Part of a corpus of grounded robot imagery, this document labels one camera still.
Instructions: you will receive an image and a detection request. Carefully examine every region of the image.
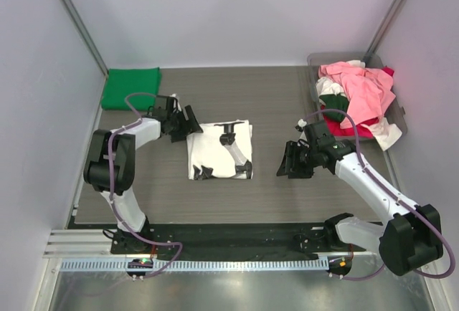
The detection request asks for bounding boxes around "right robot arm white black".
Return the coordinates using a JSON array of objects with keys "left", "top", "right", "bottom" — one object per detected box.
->
[{"left": 277, "top": 120, "right": 444, "bottom": 276}]

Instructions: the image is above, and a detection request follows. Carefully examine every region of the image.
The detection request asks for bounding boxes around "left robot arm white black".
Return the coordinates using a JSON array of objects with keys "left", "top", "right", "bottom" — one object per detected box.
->
[{"left": 83, "top": 92, "right": 203, "bottom": 253}]

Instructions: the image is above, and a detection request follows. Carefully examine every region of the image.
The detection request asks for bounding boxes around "red t shirt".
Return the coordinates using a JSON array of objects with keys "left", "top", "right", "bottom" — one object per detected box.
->
[{"left": 324, "top": 66, "right": 395, "bottom": 140}]

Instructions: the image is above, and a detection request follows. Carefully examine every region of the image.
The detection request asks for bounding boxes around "dark green t shirt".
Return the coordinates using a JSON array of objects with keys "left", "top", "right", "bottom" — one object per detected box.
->
[{"left": 319, "top": 94, "right": 349, "bottom": 123}]

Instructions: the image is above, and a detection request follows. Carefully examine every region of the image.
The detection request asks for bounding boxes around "folded green t shirt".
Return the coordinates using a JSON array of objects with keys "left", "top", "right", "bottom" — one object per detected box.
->
[{"left": 100, "top": 67, "right": 161, "bottom": 110}]

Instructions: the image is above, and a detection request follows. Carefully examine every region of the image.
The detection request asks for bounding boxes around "cream white t shirt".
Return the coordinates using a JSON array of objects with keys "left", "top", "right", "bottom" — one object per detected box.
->
[{"left": 315, "top": 59, "right": 403, "bottom": 153}]

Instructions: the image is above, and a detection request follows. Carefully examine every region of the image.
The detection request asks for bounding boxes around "pink t shirt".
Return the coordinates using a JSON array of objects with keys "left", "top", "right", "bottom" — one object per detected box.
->
[{"left": 318, "top": 60, "right": 395, "bottom": 125}]

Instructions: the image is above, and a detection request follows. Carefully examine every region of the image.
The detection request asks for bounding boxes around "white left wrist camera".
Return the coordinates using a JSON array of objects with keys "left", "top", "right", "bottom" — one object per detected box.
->
[{"left": 170, "top": 93, "right": 182, "bottom": 112}]

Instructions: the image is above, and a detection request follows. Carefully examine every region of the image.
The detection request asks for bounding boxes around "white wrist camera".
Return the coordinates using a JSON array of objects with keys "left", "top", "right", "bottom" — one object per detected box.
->
[
  {"left": 170, "top": 93, "right": 182, "bottom": 112},
  {"left": 295, "top": 119, "right": 308, "bottom": 132}
]

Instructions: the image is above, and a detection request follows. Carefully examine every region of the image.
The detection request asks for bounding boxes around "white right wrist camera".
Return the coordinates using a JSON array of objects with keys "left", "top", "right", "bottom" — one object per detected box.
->
[{"left": 295, "top": 119, "right": 308, "bottom": 132}]

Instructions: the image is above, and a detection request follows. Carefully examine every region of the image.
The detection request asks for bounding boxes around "right corner aluminium post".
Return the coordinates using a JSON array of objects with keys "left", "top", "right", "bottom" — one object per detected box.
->
[{"left": 364, "top": 0, "right": 407, "bottom": 62}]

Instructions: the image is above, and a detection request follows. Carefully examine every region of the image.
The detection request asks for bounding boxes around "corner aluminium post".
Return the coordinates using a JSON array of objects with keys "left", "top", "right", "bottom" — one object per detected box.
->
[
  {"left": 60, "top": 0, "right": 108, "bottom": 77},
  {"left": 364, "top": 0, "right": 407, "bottom": 62}
]

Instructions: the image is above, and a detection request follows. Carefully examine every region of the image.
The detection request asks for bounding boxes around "white slotted cable duct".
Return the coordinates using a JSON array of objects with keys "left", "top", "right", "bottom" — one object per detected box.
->
[{"left": 60, "top": 257, "right": 328, "bottom": 272}]

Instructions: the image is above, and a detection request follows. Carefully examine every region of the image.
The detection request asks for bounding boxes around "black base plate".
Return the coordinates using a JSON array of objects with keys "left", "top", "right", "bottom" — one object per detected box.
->
[{"left": 104, "top": 223, "right": 362, "bottom": 261}]

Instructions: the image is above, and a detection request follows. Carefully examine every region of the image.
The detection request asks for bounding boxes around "left corner aluminium post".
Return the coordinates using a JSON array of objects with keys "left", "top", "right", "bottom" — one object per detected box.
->
[{"left": 60, "top": 0, "right": 108, "bottom": 77}]

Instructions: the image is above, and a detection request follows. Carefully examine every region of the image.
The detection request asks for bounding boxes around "aluminium rail frame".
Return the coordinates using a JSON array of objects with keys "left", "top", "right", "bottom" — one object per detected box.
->
[{"left": 43, "top": 229, "right": 112, "bottom": 258}]

